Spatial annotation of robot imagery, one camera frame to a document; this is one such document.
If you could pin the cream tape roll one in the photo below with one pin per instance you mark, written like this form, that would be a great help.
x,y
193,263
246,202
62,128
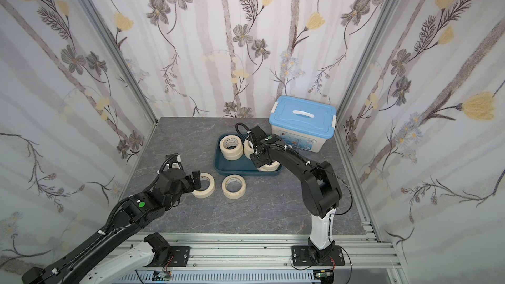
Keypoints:
x,y
207,188

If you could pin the cream tape roll two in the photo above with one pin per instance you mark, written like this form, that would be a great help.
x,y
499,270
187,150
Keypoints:
x,y
231,147

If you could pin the cream tape roll four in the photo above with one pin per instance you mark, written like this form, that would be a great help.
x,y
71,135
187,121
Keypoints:
x,y
269,167

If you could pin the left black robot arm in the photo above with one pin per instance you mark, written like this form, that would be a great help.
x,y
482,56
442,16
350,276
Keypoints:
x,y
127,218

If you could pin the white box with blue lid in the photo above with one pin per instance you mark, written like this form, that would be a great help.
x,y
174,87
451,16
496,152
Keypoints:
x,y
303,124

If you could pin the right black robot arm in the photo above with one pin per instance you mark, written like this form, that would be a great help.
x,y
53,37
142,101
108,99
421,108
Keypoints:
x,y
320,187

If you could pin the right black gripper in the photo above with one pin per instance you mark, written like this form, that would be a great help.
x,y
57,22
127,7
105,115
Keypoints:
x,y
258,152

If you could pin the aluminium rail frame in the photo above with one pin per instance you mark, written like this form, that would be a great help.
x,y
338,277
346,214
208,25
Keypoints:
x,y
266,258

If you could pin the teal plastic storage tray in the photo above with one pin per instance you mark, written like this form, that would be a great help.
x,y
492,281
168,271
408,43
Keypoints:
x,y
242,166

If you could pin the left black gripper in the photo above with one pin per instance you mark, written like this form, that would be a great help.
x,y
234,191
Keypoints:
x,y
188,181

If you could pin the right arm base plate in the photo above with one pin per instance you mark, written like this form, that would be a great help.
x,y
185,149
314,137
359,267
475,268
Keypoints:
x,y
305,256

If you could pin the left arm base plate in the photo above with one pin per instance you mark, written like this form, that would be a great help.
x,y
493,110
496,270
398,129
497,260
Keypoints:
x,y
171,257

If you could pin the cream tape roll three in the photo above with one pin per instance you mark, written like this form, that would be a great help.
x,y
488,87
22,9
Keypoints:
x,y
234,187

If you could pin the small circuit board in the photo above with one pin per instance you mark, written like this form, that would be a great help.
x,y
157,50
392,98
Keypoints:
x,y
162,276

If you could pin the cream tape roll five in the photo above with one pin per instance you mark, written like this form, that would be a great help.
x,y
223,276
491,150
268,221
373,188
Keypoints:
x,y
248,149

